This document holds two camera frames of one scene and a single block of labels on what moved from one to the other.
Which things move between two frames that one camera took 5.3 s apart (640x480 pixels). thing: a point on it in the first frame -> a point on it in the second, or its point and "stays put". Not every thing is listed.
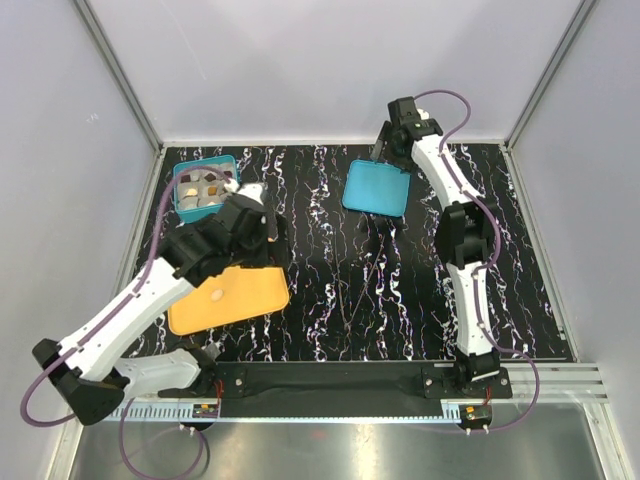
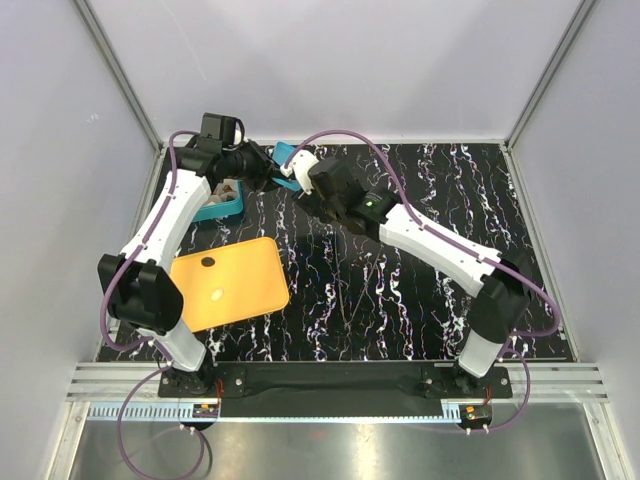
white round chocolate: [216, 295] stays put
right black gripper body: [398, 155] -> [324, 209]
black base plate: [326, 389] stays put
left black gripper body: [255, 251] -> [251, 165]
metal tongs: [348, 319] stays put
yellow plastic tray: [240, 292] stays put
